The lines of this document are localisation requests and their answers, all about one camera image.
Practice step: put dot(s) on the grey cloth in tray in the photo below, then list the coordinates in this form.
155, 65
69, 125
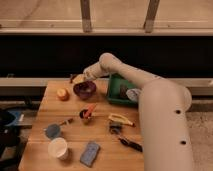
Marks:
133, 94

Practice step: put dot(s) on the black handled knife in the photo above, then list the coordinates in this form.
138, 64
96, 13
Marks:
131, 144

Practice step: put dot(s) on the orange scoop with dark cup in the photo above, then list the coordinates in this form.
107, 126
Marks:
86, 114

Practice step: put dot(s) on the blue measuring cup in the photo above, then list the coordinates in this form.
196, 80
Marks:
53, 131

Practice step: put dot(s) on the green plastic tray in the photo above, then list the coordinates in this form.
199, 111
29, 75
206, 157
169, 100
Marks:
113, 91

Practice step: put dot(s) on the white cup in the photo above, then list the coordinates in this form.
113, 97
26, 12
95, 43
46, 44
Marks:
58, 148

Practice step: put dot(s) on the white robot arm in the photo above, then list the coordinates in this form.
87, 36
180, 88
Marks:
162, 106

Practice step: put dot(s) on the dark brown block in tray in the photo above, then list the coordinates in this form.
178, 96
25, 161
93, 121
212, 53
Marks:
123, 90

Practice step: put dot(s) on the blue sponge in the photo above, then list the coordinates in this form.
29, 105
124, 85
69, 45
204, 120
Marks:
90, 153

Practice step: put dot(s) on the purple bowl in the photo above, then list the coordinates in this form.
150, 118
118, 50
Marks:
84, 96

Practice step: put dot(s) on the dark red grape bunch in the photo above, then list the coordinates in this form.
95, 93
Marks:
84, 88

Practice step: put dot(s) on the yellow-white gripper body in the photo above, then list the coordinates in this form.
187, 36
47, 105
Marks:
80, 78

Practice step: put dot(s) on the red-yellow apple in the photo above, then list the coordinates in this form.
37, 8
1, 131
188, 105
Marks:
62, 94

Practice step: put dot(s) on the yellow banana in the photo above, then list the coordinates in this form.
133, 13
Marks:
120, 118

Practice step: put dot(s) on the small grey metal block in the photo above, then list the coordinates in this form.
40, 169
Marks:
115, 127

